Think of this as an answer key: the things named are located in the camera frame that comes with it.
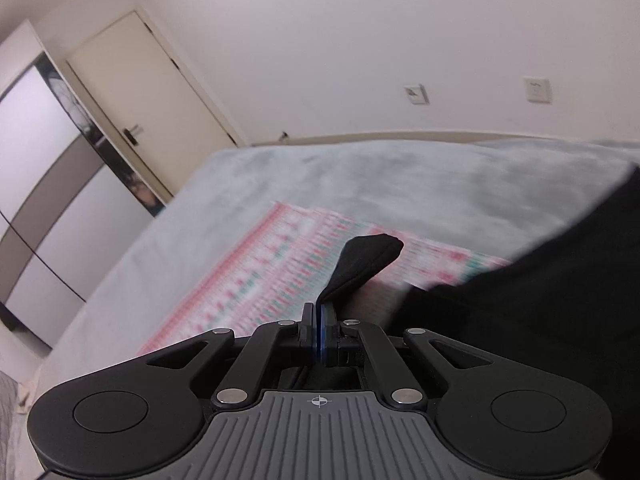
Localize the white grey wardrobe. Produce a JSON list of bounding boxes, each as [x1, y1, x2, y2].
[[0, 20, 169, 352]]

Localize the white wall socket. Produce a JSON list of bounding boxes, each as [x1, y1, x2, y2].
[[403, 83, 430, 106]]

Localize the black pants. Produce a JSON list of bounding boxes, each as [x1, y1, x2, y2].
[[320, 164, 640, 480]]

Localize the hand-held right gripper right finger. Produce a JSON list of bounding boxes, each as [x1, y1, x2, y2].
[[319, 303, 495, 408]]

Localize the pink green patterned cloth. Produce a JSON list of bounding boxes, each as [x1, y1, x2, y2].
[[137, 201, 516, 356]]

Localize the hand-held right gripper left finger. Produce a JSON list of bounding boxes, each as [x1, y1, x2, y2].
[[142, 303, 320, 408]]

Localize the cream door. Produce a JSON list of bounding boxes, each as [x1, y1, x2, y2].
[[65, 9, 246, 199]]

